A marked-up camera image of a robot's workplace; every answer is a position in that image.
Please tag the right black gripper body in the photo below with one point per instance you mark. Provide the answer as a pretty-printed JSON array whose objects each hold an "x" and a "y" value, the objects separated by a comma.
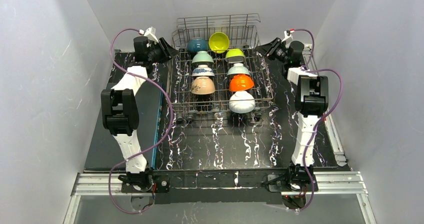
[{"x": 273, "y": 48}]

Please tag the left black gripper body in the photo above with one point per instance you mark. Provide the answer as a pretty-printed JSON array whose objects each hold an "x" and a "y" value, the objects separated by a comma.
[{"x": 161, "y": 50}]

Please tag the tan interior dark bowl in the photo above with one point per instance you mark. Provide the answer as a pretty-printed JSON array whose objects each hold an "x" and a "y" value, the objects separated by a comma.
[{"x": 197, "y": 44}]

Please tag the green celadon bowl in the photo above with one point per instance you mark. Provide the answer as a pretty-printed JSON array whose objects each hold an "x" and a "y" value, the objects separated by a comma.
[{"x": 202, "y": 57}]

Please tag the pale green shallow bowl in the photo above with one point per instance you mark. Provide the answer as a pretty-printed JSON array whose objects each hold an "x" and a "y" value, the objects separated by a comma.
[{"x": 238, "y": 69}]

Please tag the white square bowl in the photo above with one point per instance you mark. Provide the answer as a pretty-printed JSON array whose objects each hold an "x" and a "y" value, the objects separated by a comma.
[{"x": 235, "y": 53}]

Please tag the blue floral bowl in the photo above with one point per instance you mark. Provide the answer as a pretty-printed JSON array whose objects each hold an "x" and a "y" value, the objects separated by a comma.
[{"x": 202, "y": 70}]

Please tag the orange striped bowl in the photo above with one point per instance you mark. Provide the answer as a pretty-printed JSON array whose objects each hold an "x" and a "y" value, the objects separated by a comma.
[{"x": 241, "y": 82}]

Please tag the cream white round bowl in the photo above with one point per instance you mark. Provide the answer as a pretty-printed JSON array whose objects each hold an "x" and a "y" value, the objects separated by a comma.
[{"x": 202, "y": 85}]

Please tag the grey wire dish rack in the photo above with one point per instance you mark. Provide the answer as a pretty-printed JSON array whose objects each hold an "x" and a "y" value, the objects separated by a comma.
[{"x": 242, "y": 33}]

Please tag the yellow rimmed bowl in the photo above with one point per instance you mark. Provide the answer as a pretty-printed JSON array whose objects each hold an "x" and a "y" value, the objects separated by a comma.
[{"x": 219, "y": 42}]

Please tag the white ribbed bowl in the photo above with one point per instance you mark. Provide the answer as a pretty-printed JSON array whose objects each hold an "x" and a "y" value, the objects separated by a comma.
[{"x": 242, "y": 102}]

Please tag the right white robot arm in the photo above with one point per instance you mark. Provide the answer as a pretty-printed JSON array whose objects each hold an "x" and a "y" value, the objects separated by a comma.
[{"x": 311, "y": 95}]

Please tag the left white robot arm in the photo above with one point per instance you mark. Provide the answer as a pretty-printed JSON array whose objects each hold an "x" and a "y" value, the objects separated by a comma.
[{"x": 119, "y": 108}]

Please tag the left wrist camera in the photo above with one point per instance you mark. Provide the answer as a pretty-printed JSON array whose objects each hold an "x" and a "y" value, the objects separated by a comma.
[{"x": 150, "y": 33}]

